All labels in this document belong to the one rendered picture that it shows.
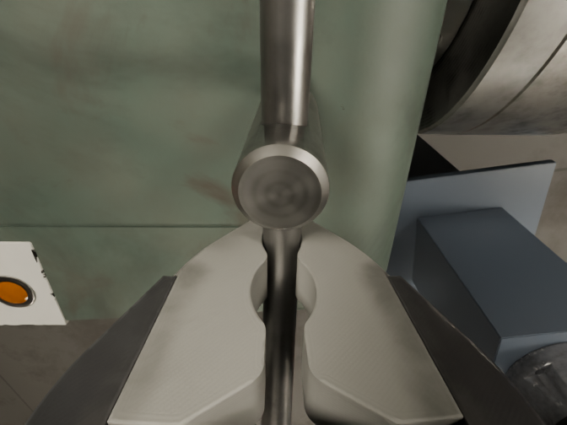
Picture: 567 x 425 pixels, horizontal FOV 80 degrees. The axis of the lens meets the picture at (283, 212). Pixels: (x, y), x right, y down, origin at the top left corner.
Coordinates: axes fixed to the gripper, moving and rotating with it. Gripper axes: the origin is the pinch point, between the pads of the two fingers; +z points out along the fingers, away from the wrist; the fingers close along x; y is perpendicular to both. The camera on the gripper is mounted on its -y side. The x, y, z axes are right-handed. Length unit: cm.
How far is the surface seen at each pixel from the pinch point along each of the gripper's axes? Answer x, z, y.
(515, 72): 14.7, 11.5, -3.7
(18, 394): -177, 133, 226
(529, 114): 18.7, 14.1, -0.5
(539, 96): 17.8, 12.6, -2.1
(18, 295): -17.8, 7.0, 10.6
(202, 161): -4.3, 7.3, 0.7
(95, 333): -108, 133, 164
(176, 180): -5.9, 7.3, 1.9
